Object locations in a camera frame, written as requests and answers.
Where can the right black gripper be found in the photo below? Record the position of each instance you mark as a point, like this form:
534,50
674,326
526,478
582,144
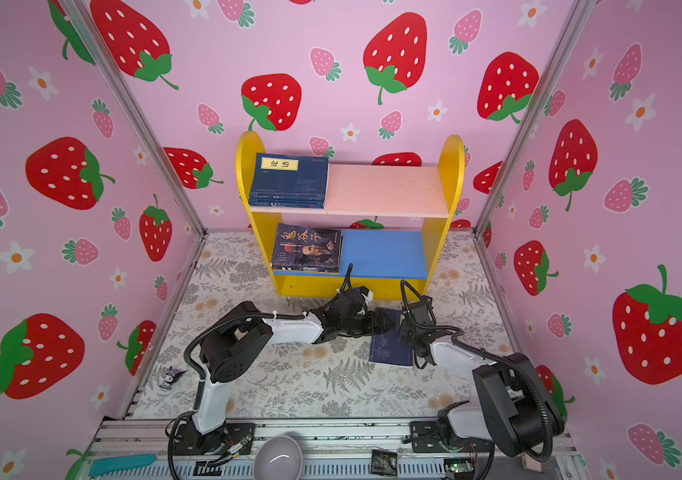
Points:
402,331

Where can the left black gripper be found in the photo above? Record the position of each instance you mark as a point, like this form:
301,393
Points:
376,326

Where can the dark portrait cover book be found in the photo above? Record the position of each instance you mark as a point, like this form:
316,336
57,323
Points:
307,249

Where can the navy book yellow label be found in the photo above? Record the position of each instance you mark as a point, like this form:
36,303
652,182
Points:
288,204

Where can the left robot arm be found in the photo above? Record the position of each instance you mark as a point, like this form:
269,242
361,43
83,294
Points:
226,350

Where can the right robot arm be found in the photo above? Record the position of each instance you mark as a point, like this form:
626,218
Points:
518,409

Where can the yellow pink blue bookshelf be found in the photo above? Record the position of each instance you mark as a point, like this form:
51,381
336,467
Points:
405,214

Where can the small black circuit board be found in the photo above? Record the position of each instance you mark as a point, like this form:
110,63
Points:
384,463

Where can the green circuit board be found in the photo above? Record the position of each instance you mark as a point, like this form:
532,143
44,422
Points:
458,469

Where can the grey round bowl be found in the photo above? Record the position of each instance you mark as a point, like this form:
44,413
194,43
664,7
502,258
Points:
279,458

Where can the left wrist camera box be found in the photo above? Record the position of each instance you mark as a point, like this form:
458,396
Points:
361,295

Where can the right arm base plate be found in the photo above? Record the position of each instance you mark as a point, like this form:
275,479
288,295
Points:
433,436

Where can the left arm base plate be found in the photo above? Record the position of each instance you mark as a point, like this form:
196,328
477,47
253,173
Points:
231,438

